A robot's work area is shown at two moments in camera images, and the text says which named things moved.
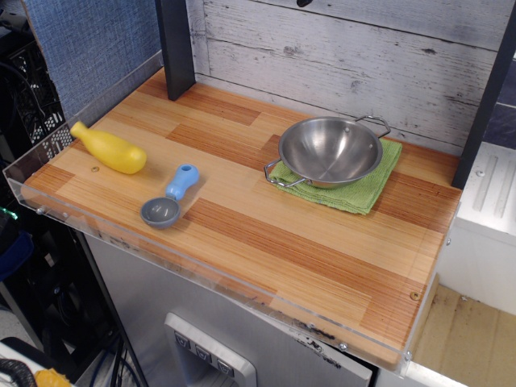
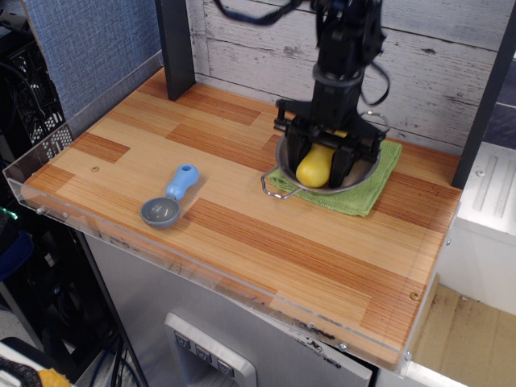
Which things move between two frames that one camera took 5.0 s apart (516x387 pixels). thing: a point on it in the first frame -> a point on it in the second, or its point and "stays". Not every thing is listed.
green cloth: [359, 197] stays
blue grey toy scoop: [160, 213] stays
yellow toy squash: [112, 151] -> [316, 167]
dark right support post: [484, 114] stays
